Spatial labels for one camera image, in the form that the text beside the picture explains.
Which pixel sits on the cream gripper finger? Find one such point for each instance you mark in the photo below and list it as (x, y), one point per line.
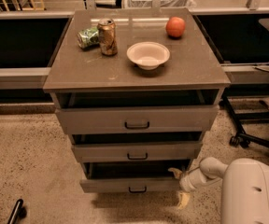
(176, 172)
(183, 199)

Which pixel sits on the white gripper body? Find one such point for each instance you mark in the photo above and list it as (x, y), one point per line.
(186, 181)

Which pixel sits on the grey bottom drawer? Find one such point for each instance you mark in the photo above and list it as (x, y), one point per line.
(132, 177)

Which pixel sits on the grey drawer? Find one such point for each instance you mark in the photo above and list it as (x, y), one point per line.
(185, 150)
(132, 177)
(163, 119)

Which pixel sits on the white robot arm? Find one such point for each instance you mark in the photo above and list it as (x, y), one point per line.
(244, 193)

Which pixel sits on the grey top drawer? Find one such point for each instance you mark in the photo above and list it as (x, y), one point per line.
(163, 119)

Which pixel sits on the grey middle drawer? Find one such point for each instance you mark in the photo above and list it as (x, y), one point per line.
(185, 150)

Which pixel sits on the grey drawer cabinet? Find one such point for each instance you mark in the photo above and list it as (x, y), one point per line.
(86, 78)

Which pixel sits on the black office chair base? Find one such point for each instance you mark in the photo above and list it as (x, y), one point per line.
(250, 117)

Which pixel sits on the white paper bowl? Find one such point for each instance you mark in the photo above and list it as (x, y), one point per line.
(148, 55)

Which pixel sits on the red apple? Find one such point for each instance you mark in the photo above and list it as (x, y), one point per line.
(175, 27)

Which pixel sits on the green crushed can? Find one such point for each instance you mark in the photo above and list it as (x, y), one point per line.
(88, 37)

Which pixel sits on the gold soda can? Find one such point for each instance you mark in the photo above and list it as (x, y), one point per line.
(107, 37)

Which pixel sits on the black chair leg left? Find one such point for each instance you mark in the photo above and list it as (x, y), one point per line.
(18, 212)

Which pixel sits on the white wire basket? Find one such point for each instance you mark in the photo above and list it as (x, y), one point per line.
(157, 3)

